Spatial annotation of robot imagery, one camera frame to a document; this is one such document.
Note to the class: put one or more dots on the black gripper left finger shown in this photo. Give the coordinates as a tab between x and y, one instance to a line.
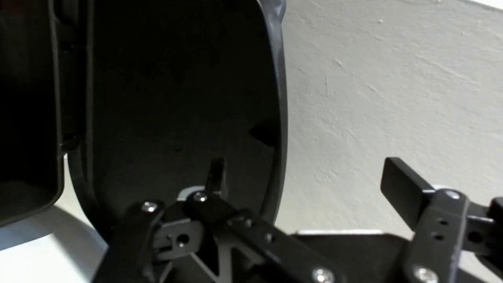
252	236

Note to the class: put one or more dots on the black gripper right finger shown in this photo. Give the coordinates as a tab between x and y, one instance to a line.
441	225

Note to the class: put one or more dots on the black trash can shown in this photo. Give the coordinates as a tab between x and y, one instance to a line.
167	94

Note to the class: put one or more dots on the black round bin body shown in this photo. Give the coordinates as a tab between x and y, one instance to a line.
26	104

